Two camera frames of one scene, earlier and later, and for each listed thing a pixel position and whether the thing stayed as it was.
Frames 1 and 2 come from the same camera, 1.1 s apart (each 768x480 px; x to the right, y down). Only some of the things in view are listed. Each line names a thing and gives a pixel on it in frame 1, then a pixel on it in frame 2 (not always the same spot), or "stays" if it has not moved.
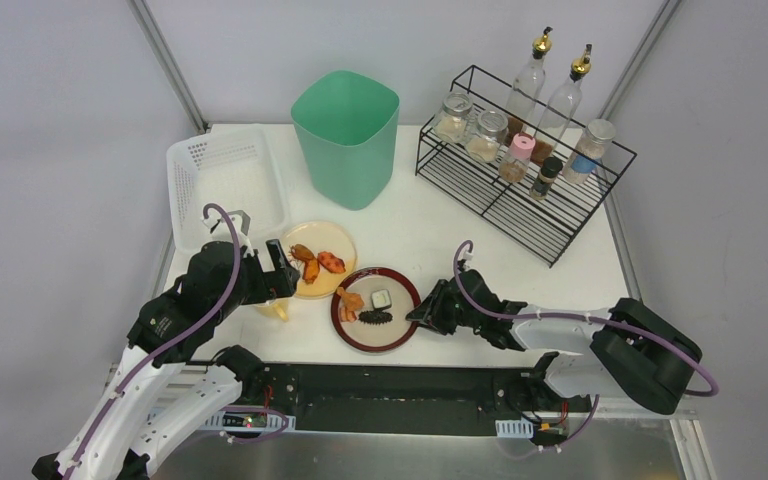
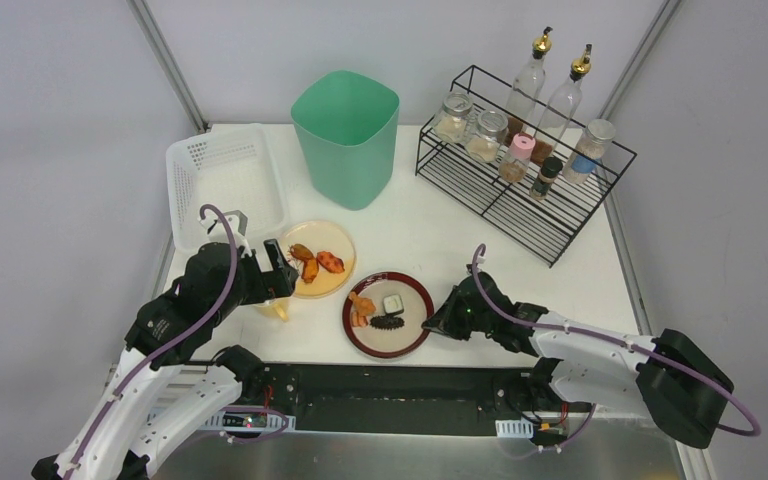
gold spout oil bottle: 527,90 stays
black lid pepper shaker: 549,171 stays
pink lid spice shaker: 514,167 stays
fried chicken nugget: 350,300 to 362,305
